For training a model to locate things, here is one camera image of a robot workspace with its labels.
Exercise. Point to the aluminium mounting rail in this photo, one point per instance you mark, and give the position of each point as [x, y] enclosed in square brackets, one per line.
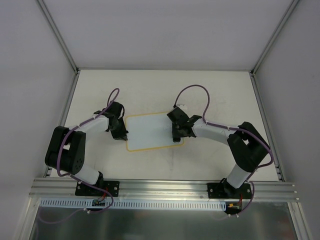
[177, 190]

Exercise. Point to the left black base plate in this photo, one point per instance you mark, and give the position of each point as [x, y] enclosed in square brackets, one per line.
[111, 186]

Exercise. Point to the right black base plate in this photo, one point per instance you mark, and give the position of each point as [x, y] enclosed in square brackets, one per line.
[223, 190]

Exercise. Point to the right aluminium frame post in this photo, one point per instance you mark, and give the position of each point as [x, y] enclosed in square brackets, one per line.
[275, 34]

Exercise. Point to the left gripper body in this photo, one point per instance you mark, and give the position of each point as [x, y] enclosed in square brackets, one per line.
[119, 131]

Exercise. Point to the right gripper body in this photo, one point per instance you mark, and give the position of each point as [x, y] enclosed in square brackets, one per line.
[178, 132]

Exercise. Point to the left aluminium frame post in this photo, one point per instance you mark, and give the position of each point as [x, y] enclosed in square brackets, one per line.
[57, 34]

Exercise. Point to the yellow framed whiteboard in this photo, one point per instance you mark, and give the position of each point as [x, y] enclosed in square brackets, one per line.
[149, 132]

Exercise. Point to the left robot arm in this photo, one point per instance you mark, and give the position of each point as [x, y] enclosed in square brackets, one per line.
[67, 148]

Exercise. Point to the white slotted cable duct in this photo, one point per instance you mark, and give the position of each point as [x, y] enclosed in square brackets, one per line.
[132, 204]

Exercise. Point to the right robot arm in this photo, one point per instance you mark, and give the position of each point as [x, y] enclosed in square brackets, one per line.
[248, 148]

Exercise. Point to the aluminium frame post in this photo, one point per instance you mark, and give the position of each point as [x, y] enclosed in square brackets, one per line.
[57, 34]
[275, 34]

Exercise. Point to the black whiteboard eraser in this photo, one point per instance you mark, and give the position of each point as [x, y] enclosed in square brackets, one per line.
[176, 139]

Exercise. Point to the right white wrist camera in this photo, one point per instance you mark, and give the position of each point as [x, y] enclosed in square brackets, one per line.
[182, 106]

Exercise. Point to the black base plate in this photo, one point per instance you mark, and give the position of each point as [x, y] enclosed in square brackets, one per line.
[111, 186]
[223, 190]

